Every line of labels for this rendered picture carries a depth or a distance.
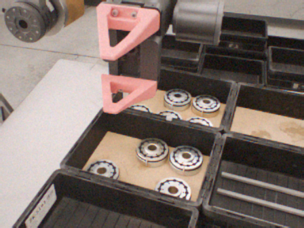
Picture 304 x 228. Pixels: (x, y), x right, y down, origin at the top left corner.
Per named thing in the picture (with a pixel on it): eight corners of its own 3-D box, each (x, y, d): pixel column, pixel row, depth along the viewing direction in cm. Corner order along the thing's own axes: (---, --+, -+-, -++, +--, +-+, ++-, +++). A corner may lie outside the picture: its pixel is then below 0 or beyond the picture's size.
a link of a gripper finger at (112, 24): (142, 106, 36) (161, 61, 43) (143, 41, 32) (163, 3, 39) (77, 96, 37) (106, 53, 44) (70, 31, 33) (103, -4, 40)
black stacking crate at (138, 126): (63, 195, 105) (58, 167, 98) (106, 131, 127) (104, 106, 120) (195, 235, 96) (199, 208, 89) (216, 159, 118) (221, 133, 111)
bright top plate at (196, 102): (189, 108, 132) (189, 106, 131) (197, 93, 139) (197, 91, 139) (216, 115, 129) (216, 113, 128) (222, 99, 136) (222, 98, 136)
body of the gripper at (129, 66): (156, 89, 44) (167, 60, 50) (159, 9, 38) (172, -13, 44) (106, 82, 45) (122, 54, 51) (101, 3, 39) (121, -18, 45)
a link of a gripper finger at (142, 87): (141, 134, 38) (159, 86, 45) (142, 76, 34) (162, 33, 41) (81, 123, 39) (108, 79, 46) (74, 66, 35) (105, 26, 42)
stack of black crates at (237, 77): (192, 119, 239) (197, 76, 217) (198, 94, 261) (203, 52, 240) (254, 129, 232) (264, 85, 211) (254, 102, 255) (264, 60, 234)
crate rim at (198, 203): (58, 172, 99) (56, 166, 98) (104, 110, 122) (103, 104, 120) (199, 214, 90) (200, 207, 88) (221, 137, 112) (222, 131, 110)
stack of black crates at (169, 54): (133, 110, 245) (132, 51, 217) (144, 87, 268) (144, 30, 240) (191, 120, 238) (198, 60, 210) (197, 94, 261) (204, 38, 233)
